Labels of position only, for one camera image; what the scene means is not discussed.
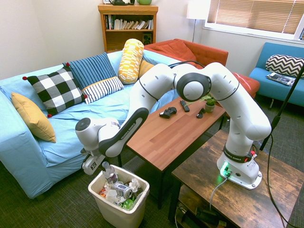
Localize reddish wooden coffee table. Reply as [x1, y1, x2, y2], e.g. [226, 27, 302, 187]
[117, 99, 228, 209]

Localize wooden window blinds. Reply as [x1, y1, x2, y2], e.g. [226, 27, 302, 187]
[207, 0, 304, 35]

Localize white navy striped cushion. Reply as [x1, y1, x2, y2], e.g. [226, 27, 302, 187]
[81, 76, 124, 105]

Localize black camera stand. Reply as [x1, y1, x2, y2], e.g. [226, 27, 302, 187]
[259, 63, 304, 152]

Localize wooden bookshelf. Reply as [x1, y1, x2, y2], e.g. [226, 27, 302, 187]
[97, 4, 159, 54]

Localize black white checked cushion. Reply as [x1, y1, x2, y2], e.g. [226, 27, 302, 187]
[22, 62, 88, 118]

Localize white plastic trash bin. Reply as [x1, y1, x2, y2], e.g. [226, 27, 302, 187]
[87, 164, 151, 228]

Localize grey cable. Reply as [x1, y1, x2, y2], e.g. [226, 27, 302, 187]
[209, 174, 230, 211]

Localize yellow patterned bolster pillow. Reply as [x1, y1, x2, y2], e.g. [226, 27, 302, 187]
[117, 38, 145, 85]

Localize orange ottoman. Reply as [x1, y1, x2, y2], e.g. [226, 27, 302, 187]
[231, 72, 261, 99]

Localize green wrapper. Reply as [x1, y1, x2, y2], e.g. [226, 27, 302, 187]
[120, 199, 135, 211]

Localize black cable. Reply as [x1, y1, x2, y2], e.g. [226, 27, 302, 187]
[266, 133, 293, 228]

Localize crumpled white paper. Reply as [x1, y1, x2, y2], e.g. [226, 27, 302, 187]
[129, 178, 142, 192]

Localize black object on shelf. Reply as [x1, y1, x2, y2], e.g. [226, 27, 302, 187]
[110, 0, 135, 6]

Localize black game controller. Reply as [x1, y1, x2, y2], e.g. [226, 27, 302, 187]
[159, 106, 178, 119]

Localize silver drink can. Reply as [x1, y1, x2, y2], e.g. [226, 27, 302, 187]
[111, 181, 133, 199]

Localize small potted green plant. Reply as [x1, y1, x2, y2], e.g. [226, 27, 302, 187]
[185, 94, 218, 114]

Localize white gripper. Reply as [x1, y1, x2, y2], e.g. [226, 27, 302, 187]
[81, 153, 105, 176]

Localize blue striped cushion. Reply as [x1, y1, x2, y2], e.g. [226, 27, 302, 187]
[62, 52, 118, 90]

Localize floor vent grille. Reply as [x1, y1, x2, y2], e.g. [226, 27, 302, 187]
[122, 155, 148, 174]

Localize mustard ribbed cushion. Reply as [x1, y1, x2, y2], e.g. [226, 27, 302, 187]
[137, 59, 155, 79]

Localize white floor lamp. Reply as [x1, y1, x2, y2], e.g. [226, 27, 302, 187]
[186, 0, 211, 43]

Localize row of books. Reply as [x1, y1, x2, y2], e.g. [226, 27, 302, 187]
[105, 14, 154, 30]

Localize light blue sofa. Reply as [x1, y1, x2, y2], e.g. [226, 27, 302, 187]
[0, 49, 181, 200]

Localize black white chevron pillow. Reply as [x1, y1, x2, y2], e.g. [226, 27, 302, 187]
[265, 54, 304, 79]

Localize plain mustard cushion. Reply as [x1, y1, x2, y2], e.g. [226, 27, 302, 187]
[11, 92, 57, 143]

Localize clear bottle with purple label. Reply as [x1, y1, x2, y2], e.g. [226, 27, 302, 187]
[102, 161, 119, 185]

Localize rustic brown robot table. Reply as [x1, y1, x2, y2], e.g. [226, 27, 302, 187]
[168, 129, 304, 228]

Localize teal sofa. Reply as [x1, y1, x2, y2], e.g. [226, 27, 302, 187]
[249, 42, 304, 110]

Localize orange armchair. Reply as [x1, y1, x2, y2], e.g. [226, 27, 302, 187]
[144, 38, 229, 70]

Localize magazine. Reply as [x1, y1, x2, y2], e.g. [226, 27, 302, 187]
[266, 73, 296, 86]

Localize black power adapter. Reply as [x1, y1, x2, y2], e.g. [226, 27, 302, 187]
[195, 207, 228, 226]

